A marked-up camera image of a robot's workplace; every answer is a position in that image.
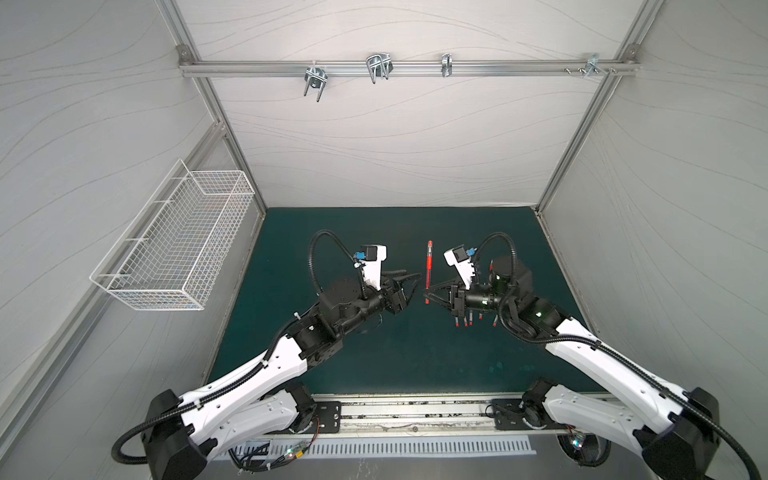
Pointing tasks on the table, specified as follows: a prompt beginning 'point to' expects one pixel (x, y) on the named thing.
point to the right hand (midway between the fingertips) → (424, 292)
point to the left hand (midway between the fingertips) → (408, 276)
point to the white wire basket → (164, 259)
